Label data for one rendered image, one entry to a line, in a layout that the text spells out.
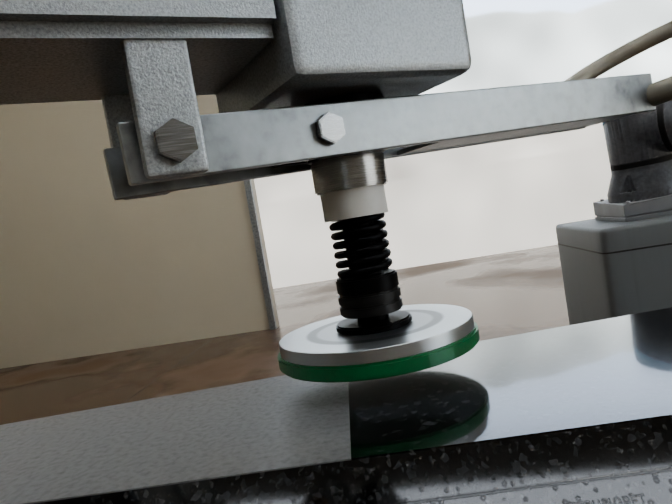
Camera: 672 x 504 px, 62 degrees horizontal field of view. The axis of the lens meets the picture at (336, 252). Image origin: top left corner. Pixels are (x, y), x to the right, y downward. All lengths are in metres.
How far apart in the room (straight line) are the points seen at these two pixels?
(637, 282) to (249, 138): 1.20
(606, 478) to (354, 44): 0.39
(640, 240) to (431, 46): 1.06
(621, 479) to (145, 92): 0.44
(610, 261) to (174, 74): 1.23
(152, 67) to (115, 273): 5.68
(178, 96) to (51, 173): 5.97
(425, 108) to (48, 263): 6.02
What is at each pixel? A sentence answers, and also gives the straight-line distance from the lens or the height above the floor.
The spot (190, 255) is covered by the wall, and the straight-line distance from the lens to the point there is 5.79.
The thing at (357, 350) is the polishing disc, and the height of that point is 0.86.
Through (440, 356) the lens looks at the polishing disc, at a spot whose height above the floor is 0.84.
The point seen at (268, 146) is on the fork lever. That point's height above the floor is 1.06.
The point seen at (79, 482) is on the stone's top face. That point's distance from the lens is 0.55.
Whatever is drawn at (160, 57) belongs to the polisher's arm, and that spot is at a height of 1.13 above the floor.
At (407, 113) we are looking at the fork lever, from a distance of 0.59.
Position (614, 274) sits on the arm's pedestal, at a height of 0.74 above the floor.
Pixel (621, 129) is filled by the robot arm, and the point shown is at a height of 1.09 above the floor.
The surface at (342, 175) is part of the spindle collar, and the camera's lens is 0.58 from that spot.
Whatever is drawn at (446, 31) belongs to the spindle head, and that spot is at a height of 1.14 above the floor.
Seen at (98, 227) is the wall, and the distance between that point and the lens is 6.18.
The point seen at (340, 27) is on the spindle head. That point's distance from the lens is 0.52.
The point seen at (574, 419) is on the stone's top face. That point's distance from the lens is 0.48.
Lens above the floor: 0.99
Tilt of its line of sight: 3 degrees down
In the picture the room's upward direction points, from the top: 10 degrees counter-clockwise
